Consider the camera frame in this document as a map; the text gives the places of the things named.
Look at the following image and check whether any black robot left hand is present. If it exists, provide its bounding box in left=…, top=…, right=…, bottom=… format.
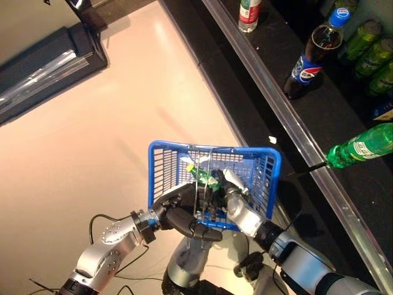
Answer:
left=150, top=183, right=224, bottom=244

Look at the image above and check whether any silver black robot right hand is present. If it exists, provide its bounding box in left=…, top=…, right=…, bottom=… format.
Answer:
left=211, top=167, right=265, bottom=238

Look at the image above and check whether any blue plastic shopping basket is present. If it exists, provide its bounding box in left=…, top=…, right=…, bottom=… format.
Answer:
left=147, top=140, right=282, bottom=232

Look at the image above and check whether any water bottle green red label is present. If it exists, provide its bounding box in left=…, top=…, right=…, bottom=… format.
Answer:
left=238, top=0, right=262, bottom=33

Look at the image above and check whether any black shelf base plinth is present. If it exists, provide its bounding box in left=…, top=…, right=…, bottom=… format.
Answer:
left=159, top=0, right=386, bottom=295

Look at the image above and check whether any small Pepsi cola bottle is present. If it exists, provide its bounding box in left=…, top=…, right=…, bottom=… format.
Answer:
left=282, top=7, right=351, bottom=101

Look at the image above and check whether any blue biscuit box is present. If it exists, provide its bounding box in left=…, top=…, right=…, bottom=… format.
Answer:
left=371, top=100, right=393, bottom=122

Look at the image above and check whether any black low display shelf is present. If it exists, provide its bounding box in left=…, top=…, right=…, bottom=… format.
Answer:
left=0, top=21, right=109, bottom=127

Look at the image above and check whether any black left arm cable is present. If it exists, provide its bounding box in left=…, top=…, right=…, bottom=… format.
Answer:
left=88, top=213, right=136, bottom=246

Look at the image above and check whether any black shelf board clear rail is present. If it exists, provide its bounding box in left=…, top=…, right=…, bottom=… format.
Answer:
left=201, top=0, right=393, bottom=173
left=306, top=159, right=393, bottom=288

